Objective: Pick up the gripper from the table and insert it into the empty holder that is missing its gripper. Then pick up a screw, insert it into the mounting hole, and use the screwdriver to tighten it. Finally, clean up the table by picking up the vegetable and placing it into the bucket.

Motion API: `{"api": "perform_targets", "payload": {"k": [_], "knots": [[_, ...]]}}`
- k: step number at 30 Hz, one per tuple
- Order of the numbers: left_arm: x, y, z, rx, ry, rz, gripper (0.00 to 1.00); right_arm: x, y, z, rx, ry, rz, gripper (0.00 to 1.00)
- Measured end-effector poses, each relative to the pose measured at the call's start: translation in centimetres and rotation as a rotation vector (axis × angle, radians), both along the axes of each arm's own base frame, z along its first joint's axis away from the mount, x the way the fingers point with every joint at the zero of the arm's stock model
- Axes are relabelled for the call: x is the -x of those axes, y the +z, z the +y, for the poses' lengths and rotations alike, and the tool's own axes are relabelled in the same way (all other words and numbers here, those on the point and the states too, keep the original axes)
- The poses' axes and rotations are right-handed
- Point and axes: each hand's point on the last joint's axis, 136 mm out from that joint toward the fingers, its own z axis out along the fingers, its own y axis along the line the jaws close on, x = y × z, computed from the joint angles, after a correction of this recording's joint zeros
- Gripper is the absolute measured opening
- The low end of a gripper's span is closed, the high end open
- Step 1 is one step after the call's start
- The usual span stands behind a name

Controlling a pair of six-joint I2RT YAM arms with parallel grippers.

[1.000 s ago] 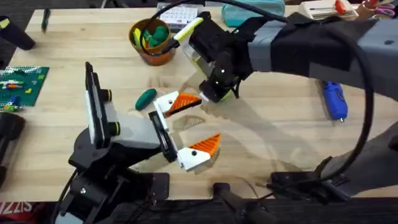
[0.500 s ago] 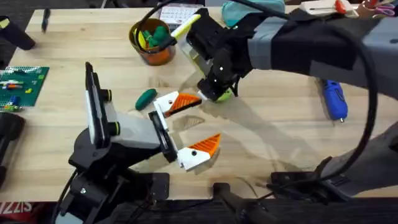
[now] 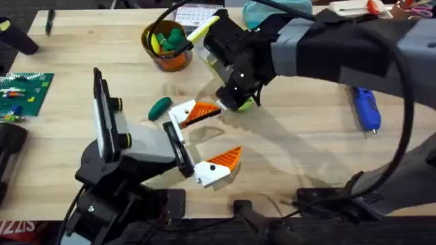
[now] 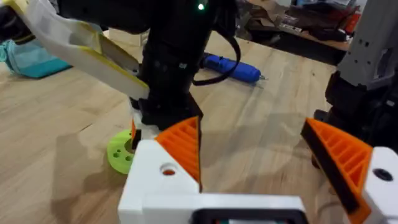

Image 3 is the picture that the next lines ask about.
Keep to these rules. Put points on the brown tub with toys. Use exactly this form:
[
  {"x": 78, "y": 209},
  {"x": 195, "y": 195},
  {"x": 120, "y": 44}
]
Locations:
[{"x": 167, "y": 51}]

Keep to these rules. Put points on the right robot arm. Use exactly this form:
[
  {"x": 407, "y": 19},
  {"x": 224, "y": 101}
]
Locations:
[{"x": 340, "y": 58}]

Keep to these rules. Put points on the right wrist upright plate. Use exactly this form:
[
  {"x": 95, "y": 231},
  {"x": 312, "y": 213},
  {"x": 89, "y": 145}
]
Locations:
[{"x": 204, "y": 29}]

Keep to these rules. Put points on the green board with blocks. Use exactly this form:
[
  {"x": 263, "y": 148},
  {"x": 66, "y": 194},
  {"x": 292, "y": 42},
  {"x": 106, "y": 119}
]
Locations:
[{"x": 24, "y": 95}]

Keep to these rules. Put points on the left wrist upright plate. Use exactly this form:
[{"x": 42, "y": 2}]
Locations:
[{"x": 102, "y": 112}]

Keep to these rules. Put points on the red printed box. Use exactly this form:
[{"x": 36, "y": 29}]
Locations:
[{"x": 20, "y": 229}]

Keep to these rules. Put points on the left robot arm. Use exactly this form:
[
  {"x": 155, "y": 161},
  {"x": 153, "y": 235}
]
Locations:
[{"x": 102, "y": 211}]

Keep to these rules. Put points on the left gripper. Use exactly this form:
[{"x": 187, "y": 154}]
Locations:
[{"x": 150, "y": 144}]

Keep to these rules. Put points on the wrist upright plate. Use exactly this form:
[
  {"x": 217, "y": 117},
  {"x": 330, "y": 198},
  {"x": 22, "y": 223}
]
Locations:
[
  {"x": 102, "y": 112},
  {"x": 204, "y": 29}
]

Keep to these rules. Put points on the black bag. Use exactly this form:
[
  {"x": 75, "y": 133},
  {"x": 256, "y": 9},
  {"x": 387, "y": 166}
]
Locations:
[{"x": 10, "y": 149}]

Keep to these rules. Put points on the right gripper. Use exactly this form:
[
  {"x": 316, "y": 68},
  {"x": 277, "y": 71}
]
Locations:
[{"x": 245, "y": 75}]

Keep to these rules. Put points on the black block with yellow mark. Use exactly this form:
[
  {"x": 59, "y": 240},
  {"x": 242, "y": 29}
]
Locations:
[{"x": 17, "y": 37}]

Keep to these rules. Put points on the white grid card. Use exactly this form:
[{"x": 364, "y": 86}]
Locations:
[{"x": 195, "y": 15}]

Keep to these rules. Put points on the black pen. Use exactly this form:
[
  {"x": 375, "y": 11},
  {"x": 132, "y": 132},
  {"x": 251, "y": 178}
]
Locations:
[{"x": 50, "y": 22}]

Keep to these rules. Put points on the black rail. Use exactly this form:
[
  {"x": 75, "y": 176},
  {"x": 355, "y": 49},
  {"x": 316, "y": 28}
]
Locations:
[{"x": 306, "y": 231}]

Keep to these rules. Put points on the white box with orange part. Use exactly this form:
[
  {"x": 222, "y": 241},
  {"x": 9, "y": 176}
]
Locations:
[{"x": 357, "y": 7}]

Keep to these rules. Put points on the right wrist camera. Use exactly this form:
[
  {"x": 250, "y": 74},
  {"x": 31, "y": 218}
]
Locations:
[{"x": 225, "y": 37}]

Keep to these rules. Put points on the teal pouch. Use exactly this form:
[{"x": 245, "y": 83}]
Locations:
[{"x": 272, "y": 12}]

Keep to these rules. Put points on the green vegetable toy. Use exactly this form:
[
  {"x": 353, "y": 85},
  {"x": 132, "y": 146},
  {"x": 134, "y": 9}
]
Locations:
[{"x": 160, "y": 108}]

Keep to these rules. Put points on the blue electric screwdriver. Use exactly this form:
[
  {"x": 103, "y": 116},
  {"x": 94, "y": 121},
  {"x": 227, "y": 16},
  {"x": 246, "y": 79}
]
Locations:
[{"x": 366, "y": 109}]

